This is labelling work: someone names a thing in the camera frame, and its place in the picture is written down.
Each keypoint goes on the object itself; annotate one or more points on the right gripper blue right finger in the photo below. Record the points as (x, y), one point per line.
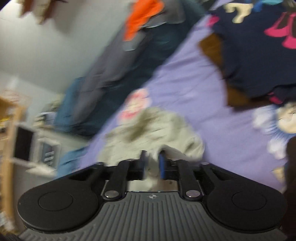
(168, 169)

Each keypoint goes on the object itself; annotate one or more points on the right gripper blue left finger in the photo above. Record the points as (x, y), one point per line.
(137, 167)

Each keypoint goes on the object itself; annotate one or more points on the cream polka dot shirt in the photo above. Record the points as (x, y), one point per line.
(152, 130)

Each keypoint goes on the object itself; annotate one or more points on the blue blanket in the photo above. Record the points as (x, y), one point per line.
(64, 124)

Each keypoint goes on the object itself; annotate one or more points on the purple floral bed sheet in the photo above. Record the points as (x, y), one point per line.
(250, 142)

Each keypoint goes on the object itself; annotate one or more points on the white appliance with panel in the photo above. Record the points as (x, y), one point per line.
(34, 151)

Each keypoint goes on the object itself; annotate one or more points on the grey blanket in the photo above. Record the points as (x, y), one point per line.
(118, 57)

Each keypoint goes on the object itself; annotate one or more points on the dark teal bed cover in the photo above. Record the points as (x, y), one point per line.
(165, 40)

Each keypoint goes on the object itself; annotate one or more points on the brown garment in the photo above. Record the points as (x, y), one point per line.
(211, 48)

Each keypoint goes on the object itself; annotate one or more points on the wooden shelf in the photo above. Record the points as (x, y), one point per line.
(13, 110)

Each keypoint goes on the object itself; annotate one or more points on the orange cloth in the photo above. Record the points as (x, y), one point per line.
(142, 12)

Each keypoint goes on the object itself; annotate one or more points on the navy printed garment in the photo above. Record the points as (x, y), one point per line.
(258, 47)

